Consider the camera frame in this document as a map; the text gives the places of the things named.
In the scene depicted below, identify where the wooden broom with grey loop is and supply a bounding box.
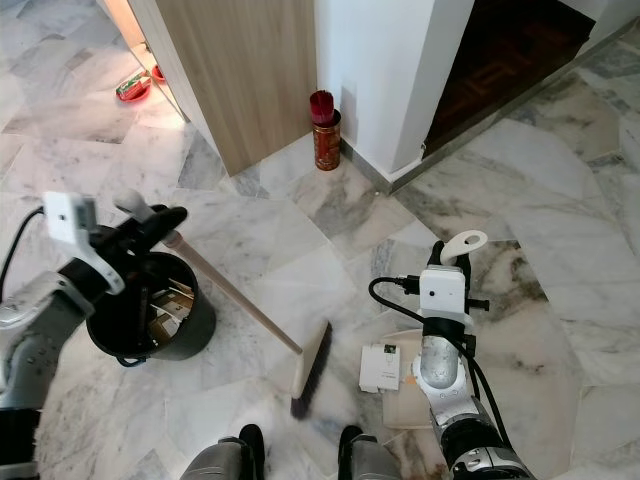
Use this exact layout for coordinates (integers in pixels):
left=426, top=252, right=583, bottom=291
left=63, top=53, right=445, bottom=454
left=112, top=191, right=334, bottom=420

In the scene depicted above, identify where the beige plastic dustpan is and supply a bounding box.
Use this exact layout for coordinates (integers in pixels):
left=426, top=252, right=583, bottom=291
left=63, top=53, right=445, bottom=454
left=376, top=229, right=490, bottom=432

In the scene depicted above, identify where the brown cardboard scrap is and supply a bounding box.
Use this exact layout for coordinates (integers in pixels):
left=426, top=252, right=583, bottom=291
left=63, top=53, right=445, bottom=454
left=135, top=280, right=197, bottom=337

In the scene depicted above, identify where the black round waste bin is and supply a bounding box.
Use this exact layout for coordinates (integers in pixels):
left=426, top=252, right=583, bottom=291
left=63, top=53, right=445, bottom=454
left=84, top=252, right=218, bottom=364

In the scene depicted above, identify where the white paper carton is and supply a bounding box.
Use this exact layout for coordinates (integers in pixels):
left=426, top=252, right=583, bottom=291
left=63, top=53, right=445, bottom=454
left=359, top=342, right=403, bottom=395

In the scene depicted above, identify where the red and green bowl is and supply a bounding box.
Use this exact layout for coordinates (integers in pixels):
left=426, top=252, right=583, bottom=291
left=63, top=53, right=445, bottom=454
left=114, top=74, right=154, bottom=104

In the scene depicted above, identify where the red incense stick can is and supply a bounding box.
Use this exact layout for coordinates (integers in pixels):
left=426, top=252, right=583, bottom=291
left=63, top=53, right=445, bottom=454
left=309, top=89, right=344, bottom=172

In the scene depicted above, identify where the light wooden cabinet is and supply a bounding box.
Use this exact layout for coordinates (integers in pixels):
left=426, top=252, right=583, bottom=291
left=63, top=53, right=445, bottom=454
left=124, top=0, right=320, bottom=178

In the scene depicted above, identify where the grey right robot leg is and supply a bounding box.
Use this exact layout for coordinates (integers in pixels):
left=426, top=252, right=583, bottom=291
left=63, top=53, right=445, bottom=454
left=337, top=426, right=413, bottom=480

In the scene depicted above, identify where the grey robot leg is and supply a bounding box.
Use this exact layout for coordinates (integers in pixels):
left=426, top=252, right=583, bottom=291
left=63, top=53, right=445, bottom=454
left=337, top=426, right=413, bottom=480
left=178, top=424, right=267, bottom=480

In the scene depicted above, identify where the grey left robot leg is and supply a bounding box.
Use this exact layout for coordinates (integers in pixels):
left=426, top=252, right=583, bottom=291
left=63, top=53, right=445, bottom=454
left=178, top=424, right=267, bottom=480

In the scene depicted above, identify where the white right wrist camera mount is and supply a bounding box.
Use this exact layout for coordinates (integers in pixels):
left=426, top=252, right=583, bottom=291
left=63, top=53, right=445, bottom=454
left=417, top=264, right=475, bottom=339

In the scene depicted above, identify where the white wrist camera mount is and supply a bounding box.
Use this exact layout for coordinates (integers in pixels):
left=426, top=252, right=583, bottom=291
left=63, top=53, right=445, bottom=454
left=417, top=264, right=475, bottom=339
left=44, top=191, right=127, bottom=297

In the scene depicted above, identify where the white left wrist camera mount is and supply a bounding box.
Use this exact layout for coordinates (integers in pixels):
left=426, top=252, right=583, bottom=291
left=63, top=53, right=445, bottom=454
left=44, top=191, right=127, bottom=297

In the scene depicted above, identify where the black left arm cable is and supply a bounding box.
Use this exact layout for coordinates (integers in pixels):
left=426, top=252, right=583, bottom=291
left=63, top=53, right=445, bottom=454
left=0, top=208, right=49, bottom=301

